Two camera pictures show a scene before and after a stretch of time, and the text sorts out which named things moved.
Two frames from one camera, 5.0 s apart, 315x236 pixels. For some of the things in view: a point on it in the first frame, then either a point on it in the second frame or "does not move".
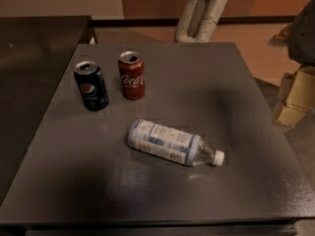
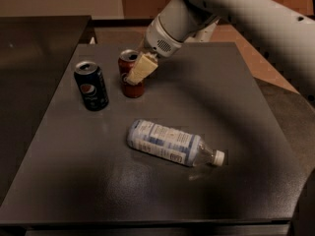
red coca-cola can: (131, 71) does not move
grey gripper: (303, 38) -> (159, 40)
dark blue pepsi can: (91, 80) does not move
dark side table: (34, 52) does not move
